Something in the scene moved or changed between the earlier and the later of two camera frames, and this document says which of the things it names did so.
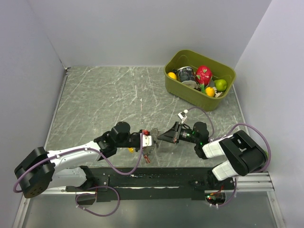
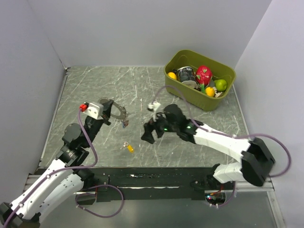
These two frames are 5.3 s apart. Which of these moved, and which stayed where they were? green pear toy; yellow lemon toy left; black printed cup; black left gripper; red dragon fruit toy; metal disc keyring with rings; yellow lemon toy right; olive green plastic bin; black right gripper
Moved: black right gripper; metal disc keyring with rings; black left gripper
Stayed: olive green plastic bin; green pear toy; yellow lemon toy right; red dragon fruit toy; black printed cup; yellow lemon toy left
